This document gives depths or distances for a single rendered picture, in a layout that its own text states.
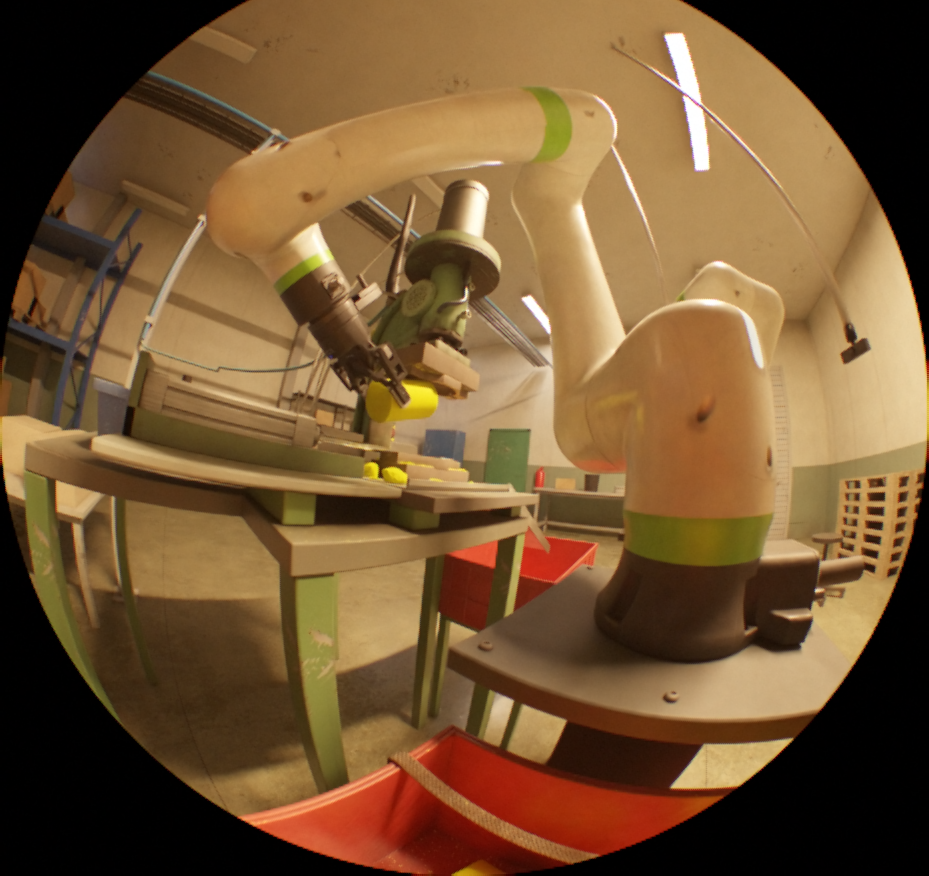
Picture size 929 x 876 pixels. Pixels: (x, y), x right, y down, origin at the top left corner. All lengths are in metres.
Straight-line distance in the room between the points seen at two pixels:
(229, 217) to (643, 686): 0.42
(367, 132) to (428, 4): 2.96
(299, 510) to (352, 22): 3.44
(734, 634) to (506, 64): 3.31
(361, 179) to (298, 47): 3.42
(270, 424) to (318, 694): 0.30
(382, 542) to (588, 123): 0.54
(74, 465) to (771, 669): 0.59
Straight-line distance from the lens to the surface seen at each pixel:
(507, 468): 6.45
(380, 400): 0.46
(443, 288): 0.60
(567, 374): 0.36
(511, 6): 3.17
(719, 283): 0.70
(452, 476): 0.53
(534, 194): 0.52
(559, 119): 0.41
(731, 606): 0.22
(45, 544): 0.48
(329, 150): 0.29
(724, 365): 0.21
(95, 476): 0.42
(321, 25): 3.54
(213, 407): 0.35
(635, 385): 0.23
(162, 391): 0.35
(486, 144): 0.35
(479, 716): 0.81
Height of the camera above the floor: 1.03
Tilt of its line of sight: 12 degrees up
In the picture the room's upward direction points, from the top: 7 degrees clockwise
